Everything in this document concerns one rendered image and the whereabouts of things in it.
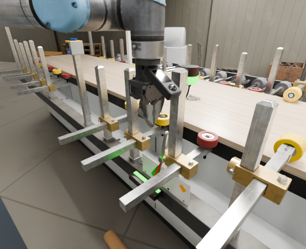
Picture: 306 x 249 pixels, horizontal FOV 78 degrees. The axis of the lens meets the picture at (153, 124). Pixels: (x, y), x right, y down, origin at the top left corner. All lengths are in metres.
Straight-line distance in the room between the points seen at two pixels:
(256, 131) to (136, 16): 0.39
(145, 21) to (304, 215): 0.76
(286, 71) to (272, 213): 4.41
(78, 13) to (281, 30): 5.80
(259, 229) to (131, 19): 0.82
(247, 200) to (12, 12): 0.62
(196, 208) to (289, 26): 5.65
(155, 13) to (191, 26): 5.43
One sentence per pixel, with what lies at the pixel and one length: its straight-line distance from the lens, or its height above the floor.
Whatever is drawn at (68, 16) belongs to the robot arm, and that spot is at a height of 1.30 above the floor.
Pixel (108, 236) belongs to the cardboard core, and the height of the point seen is 0.08.
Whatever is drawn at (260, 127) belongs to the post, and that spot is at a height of 1.09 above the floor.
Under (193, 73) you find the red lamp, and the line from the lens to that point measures 0.59.
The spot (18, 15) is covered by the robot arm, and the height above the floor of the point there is 1.31.
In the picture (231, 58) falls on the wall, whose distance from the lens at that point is 5.95.
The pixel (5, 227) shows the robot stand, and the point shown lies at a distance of 1.44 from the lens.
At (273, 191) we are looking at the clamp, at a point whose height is 0.95.
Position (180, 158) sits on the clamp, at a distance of 0.69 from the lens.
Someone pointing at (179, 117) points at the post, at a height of 1.03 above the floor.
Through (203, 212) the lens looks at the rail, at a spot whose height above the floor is 0.70.
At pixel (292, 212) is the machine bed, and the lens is 0.85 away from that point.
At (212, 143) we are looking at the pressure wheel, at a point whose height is 0.90.
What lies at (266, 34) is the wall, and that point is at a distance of 6.00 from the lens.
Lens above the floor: 1.29
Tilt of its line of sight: 27 degrees down
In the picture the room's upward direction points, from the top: straight up
